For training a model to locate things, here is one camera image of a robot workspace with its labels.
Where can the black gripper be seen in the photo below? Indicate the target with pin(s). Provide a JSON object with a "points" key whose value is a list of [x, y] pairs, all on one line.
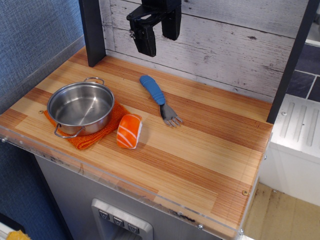
{"points": [[147, 15]]}

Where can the blue handled metal fork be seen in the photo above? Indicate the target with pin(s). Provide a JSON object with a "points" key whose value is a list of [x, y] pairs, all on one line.
{"points": [[168, 115]]}

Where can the clear acrylic table edge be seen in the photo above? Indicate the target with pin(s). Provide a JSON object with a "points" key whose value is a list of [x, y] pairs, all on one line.
{"points": [[201, 175]]}

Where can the orange knitted cloth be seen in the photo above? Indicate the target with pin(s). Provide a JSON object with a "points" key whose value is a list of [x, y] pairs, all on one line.
{"points": [[83, 142]]}

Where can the salmon sushi toy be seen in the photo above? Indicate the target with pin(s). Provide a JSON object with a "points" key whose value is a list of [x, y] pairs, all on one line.
{"points": [[128, 132]]}

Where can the white toy sink counter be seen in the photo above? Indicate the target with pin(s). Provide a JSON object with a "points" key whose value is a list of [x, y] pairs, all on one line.
{"points": [[292, 160]]}

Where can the black right vertical post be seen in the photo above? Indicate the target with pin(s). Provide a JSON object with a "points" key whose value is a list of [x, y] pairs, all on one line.
{"points": [[297, 48]]}

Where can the stainless steel pot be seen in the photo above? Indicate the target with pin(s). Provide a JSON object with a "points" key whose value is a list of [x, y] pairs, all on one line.
{"points": [[81, 108]]}

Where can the black left vertical post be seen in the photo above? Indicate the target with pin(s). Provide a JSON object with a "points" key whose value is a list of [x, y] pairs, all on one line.
{"points": [[92, 30]]}

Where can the grey dispenser button panel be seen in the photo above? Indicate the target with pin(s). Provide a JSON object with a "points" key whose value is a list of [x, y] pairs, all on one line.
{"points": [[116, 224]]}

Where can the black vertical post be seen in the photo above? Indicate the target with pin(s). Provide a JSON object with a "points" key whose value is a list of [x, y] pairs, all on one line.
{"points": [[92, 30], [297, 48]]}

